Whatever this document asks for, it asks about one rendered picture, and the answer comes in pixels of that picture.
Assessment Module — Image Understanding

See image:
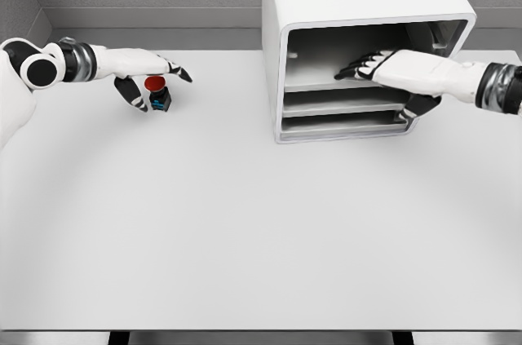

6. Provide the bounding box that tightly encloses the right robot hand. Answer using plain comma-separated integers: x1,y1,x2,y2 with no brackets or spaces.
334,49,454,123

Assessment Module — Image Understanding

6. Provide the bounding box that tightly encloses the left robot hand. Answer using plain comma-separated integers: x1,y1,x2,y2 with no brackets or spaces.
106,47,193,114

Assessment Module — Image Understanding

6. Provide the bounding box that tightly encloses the red button load switch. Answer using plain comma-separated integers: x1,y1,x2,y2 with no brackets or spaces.
144,75,173,113

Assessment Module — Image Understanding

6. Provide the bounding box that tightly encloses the white cabinet drawer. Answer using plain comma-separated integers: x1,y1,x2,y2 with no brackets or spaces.
282,87,414,119
280,109,411,137
284,50,413,93

